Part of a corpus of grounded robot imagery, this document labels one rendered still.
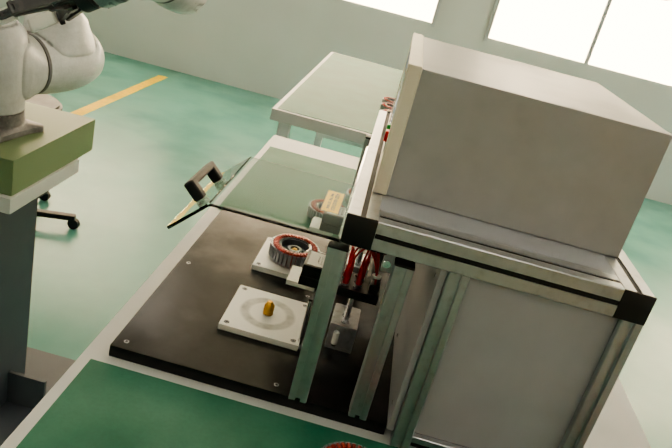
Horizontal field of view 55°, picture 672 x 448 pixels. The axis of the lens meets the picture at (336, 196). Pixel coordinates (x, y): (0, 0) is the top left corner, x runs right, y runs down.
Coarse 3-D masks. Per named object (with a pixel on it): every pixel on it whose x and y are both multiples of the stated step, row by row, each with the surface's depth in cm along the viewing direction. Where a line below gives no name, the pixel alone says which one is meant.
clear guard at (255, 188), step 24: (240, 168) 109; (264, 168) 112; (288, 168) 115; (216, 192) 99; (240, 192) 100; (264, 192) 102; (288, 192) 105; (312, 192) 107; (264, 216) 94; (288, 216) 96; (312, 216) 98; (336, 216) 100; (336, 240) 93
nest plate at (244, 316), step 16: (240, 288) 128; (240, 304) 123; (256, 304) 124; (288, 304) 127; (304, 304) 128; (224, 320) 117; (240, 320) 118; (256, 320) 119; (272, 320) 120; (288, 320) 122; (256, 336) 116; (272, 336) 116; (288, 336) 117
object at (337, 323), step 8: (336, 304) 123; (336, 312) 120; (344, 312) 121; (352, 312) 122; (360, 312) 123; (336, 320) 118; (352, 320) 119; (336, 328) 117; (344, 328) 117; (352, 328) 117; (328, 336) 118; (344, 336) 117; (352, 336) 117; (328, 344) 118; (336, 344) 118; (344, 344) 118; (352, 344) 118
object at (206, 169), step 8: (208, 168) 107; (216, 168) 110; (192, 176) 104; (200, 176) 103; (208, 176) 110; (216, 176) 109; (184, 184) 101; (192, 184) 100; (192, 192) 101; (200, 192) 101
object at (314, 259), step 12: (312, 252) 119; (312, 264) 115; (288, 276) 117; (300, 276) 115; (312, 276) 115; (312, 288) 116; (348, 288) 115; (360, 288) 116; (348, 300) 116; (360, 300) 115; (372, 300) 114; (348, 312) 117
